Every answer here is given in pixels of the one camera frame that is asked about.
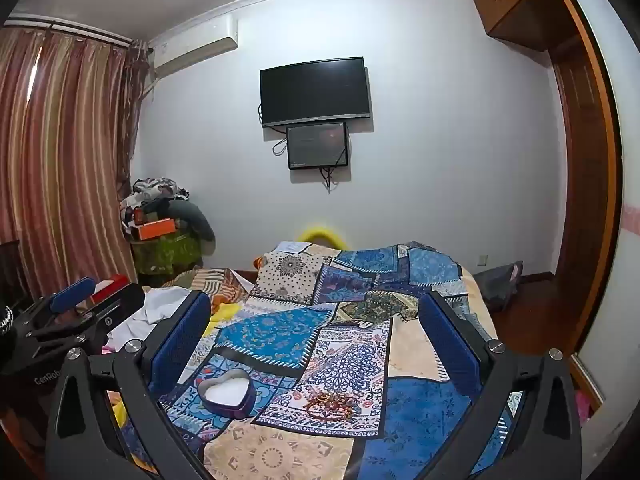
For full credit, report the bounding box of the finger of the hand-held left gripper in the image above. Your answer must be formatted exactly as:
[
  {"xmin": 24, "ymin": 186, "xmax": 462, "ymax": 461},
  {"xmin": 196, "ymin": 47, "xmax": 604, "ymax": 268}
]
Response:
[
  {"xmin": 30, "ymin": 282, "xmax": 146, "ymax": 344},
  {"xmin": 20, "ymin": 278, "xmax": 96, "ymax": 329}
]

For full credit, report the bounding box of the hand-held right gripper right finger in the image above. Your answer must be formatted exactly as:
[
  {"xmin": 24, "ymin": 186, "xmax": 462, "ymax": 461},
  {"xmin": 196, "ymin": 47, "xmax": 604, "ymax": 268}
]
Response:
[{"xmin": 418, "ymin": 290, "xmax": 584, "ymax": 480}]

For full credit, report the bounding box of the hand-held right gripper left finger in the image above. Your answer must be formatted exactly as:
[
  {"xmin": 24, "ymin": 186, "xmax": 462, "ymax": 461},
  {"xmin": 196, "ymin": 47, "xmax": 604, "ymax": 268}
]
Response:
[{"xmin": 45, "ymin": 290, "xmax": 216, "ymax": 480}]

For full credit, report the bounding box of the heart-shaped jewelry box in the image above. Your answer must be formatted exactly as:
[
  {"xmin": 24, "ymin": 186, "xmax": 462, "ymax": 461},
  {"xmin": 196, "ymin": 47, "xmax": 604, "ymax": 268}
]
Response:
[{"xmin": 197, "ymin": 368, "xmax": 255, "ymax": 419}]

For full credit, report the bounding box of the pile of orange bracelets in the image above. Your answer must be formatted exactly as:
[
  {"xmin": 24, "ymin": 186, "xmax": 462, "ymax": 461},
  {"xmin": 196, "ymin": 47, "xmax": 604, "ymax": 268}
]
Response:
[{"xmin": 302, "ymin": 392, "xmax": 362, "ymax": 422}]

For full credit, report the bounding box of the red box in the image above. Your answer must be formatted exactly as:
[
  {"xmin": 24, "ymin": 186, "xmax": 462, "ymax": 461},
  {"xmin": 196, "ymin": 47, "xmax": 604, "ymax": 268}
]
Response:
[{"xmin": 96, "ymin": 273, "xmax": 127, "ymax": 295}]

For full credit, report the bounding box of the white cloth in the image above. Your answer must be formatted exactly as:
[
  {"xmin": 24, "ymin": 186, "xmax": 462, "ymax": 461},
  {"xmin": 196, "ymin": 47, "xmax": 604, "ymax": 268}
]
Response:
[{"xmin": 106, "ymin": 287, "xmax": 190, "ymax": 352}]

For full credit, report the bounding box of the yellow cloth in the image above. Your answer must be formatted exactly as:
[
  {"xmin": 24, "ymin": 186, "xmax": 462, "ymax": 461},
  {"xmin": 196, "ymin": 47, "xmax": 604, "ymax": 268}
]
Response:
[{"xmin": 206, "ymin": 302, "xmax": 242, "ymax": 337}]

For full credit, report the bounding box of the green patterned cloth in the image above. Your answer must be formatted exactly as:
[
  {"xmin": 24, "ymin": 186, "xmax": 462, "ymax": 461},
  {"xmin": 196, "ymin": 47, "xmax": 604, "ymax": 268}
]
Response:
[{"xmin": 131, "ymin": 232, "xmax": 204, "ymax": 276}]

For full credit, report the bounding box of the black chair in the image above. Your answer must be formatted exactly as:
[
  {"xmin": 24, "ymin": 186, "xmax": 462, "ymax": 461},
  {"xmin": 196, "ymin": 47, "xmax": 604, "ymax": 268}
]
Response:
[{"xmin": 0, "ymin": 241, "xmax": 25, "ymax": 306}]

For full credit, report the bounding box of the orange striped bedsheet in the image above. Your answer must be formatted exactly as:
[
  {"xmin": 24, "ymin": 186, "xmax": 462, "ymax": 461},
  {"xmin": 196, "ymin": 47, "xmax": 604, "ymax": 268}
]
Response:
[{"xmin": 165, "ymin": 266, "xmax": 257, "ymax": 307}]

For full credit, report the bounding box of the dark bag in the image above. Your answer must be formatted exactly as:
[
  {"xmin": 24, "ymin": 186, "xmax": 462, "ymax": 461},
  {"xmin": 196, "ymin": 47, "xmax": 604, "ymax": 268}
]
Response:
[{"xmin": 472, "ymin": 260, "xmax": 524, "ymax": 314}]

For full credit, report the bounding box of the orange box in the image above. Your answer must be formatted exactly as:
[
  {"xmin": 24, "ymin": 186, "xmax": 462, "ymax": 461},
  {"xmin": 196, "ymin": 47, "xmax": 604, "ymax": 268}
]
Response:
[{"xmin": 137, "ymin": 217, "xmax": 177, "ymax": 241}]

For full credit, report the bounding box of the blue patchwork blanket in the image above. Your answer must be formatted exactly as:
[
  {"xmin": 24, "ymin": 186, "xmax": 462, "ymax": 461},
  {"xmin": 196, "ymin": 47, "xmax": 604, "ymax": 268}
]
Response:
[{"xmin": 159, "ymin": 241, "xmax": 524, "ymax": 480}]

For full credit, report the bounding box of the dark grey pillow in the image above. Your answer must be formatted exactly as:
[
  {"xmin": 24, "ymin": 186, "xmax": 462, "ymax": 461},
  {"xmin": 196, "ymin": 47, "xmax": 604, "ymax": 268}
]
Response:
[{"xmin": 170, "ymin": 200, "xmax": 217, "ymax": 252}]

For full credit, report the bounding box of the pile of clothes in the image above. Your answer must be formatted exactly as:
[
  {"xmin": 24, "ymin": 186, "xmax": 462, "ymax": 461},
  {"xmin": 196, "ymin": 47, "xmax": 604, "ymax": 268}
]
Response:
[{"xmin": 120, "ymin": 177, "xmax": 191, "ymax": 226}]

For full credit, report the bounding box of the striped brown curtain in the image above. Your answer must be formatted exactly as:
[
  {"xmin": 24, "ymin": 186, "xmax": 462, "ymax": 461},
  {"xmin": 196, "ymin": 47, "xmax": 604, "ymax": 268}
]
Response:
[{"xmin": 0, "ymin": 25, "xmax": 152, "ymax": 302}]

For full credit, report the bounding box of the brown wooden wardrobe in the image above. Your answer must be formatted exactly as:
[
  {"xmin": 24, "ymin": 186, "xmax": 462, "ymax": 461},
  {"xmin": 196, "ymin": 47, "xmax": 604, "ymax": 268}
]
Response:
[{"xmin": 471, "ymin": 0, "xmax": 624, "ymax": 411}]

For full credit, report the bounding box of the white air conditioner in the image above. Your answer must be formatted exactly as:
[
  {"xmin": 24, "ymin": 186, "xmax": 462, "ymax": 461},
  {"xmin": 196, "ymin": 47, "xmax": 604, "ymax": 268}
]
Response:
[{"xmin": 149, "ymin": 15, "xmax": 240, "ymax": 71}]

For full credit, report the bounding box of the yellow ring toy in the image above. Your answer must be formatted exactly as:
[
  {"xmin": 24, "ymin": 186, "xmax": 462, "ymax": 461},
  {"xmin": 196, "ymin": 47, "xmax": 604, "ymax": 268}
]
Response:
[{"xmin": 297, "ymin": 227, "xmax": 344, "ymax": 251}]

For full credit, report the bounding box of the small black wall monitor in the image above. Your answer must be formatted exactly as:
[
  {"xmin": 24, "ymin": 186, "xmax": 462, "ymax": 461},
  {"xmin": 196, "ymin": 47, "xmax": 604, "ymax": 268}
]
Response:
[{"xmin": 286, "ymin": 121, "xmax": 350, "ymax": 170}]

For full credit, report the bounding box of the curtain rail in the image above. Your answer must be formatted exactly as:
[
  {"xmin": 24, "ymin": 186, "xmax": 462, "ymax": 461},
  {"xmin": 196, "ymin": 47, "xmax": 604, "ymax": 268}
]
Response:
[{"xmin": 2, "ymin": 14, "xmax": 134, "ymax": 44}]

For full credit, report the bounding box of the black wall television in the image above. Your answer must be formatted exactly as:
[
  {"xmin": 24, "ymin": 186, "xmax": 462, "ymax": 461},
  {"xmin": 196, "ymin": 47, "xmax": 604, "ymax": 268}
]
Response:
[{"xmin": 259, "ymin": 56, "xmax": 372, "ymax": 129}]

